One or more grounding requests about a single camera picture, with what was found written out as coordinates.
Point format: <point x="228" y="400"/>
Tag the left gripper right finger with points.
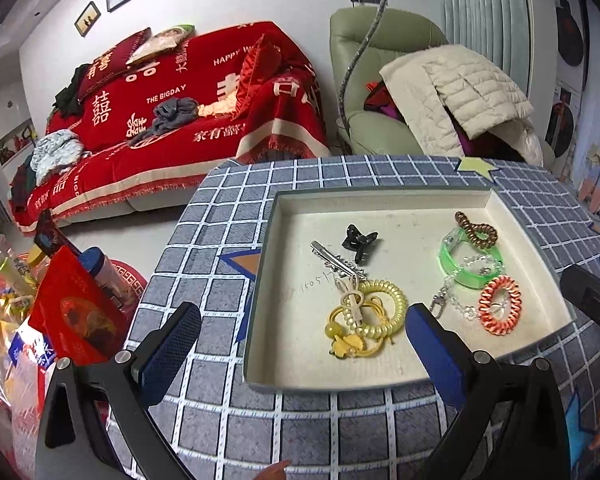
<point x="533" y="441"/>

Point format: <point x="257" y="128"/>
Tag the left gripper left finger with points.
<point x="72" y="440"/>

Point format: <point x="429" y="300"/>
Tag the beige rabbit hair clip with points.
<point x="351" y="299"/>

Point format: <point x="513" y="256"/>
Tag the silver rhinestone hair clip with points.
<point x="342" y="267"/>

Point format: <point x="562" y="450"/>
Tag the black claw hair clip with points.
<point x="358" y="243"/>

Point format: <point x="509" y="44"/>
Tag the grey-green jewelry tray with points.
<point x="286" y="346"/>

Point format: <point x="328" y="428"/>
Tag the red gift bags pile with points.
<point x="58" y="303"/>

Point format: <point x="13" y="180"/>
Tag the blue checked tablecloth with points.
<point x="221" y="428"/>

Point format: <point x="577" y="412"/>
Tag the beige down jacket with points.
<point x="440" y="89"/>

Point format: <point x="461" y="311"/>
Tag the white patterned clothes pile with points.
<point x="55" y="152"/>

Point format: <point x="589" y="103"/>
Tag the pale green curtain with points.
<point x="497" y="29"/>

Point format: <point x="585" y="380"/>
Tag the grey garment on sofa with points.
<point x="169" y="115"/>

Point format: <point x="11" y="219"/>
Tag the black garment on sofa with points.
<point x="67" y="102"/>

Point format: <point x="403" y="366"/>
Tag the green armchair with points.
<point x="360" y="43"/>

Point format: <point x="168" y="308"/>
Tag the red cushion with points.
<point x="111" y="63"/>

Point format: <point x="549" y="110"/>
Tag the red covered sofa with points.
<point x="138" y="122"/>

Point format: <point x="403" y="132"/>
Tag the printed cushion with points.
<point x="164" y="41"/>

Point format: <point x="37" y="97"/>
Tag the small dark picture frame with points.
<point x="87" y="19"/>

